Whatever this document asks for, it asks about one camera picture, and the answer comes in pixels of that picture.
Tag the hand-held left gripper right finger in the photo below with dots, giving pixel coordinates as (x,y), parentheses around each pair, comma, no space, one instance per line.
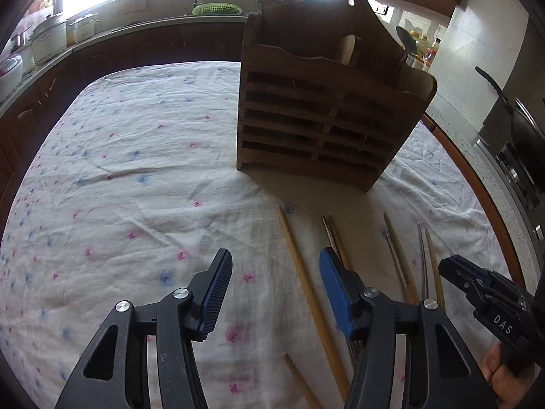
(336,294)

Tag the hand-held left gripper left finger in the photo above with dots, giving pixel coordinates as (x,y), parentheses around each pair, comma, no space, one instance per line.
(213,294)

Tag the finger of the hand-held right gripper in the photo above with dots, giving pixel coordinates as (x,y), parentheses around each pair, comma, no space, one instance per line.
(457,272)

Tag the long wooden chopstick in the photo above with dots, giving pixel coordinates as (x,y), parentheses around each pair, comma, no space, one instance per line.
(306,289)

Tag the wooden utensil holder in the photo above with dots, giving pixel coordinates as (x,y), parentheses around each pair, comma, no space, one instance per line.
(319,106)

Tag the person's right hand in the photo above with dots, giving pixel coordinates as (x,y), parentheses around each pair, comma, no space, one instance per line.
(506,387)

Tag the speckled stove counter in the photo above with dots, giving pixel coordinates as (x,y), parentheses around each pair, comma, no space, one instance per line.
(477,170)

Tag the gas stove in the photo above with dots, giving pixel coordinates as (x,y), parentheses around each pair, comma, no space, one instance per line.
(517,174)

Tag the floral white tablecloth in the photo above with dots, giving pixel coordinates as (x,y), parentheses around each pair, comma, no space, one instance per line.
(149,179)

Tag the black wok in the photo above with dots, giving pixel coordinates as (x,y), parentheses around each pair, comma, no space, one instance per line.
(523,128)

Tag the group of condiment bottles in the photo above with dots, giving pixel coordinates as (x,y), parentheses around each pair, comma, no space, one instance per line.
(428,51)

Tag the dark ladle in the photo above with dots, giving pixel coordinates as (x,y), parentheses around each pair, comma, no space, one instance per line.
(406,40)

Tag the green plastic basket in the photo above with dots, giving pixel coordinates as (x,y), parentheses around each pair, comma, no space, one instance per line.
(215,9)

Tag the small white electric pot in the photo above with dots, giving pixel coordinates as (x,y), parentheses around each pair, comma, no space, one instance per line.
(85,30)

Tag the white rice cooker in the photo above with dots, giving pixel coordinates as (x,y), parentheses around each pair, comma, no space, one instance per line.
(10,76)

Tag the large white pot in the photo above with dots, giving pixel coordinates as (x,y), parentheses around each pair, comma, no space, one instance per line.
(49,40)

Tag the wall outlet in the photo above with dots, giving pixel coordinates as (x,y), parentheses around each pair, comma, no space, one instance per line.
(382,9)

